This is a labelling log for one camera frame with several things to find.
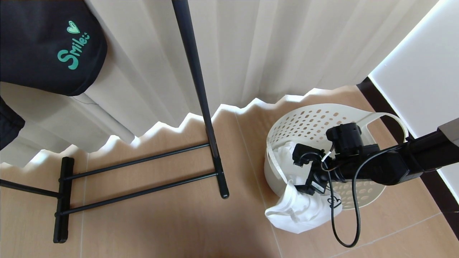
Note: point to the white curtain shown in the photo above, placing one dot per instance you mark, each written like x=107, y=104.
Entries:
x=269, y=43

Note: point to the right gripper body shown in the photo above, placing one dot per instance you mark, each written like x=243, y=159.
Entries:
x=376, y=170

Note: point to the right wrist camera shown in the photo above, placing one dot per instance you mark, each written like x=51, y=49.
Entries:
x=303, y=150

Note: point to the white laundry basket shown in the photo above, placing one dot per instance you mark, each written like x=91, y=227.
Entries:
x=312, y=118

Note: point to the black clothes rack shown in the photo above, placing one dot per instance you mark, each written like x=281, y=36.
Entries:
x=190, y=53

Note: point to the black shorts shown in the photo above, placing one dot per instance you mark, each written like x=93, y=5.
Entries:
x=36, y=53

